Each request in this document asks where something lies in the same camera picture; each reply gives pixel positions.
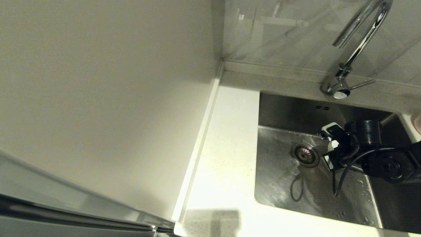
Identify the white cabinet side panel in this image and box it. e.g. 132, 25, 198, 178
0, 0, 225, 221

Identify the stainless steel sink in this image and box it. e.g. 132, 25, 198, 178
253, 91, 421, 235

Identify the chrome gooseneck faucet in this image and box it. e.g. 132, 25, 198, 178
320, 0, 393, 100

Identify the round metal drain strainer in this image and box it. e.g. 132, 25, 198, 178
291, 142, 320, 168

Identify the glossy grey appliance door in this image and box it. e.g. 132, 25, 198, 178
0, 150, 175, 237

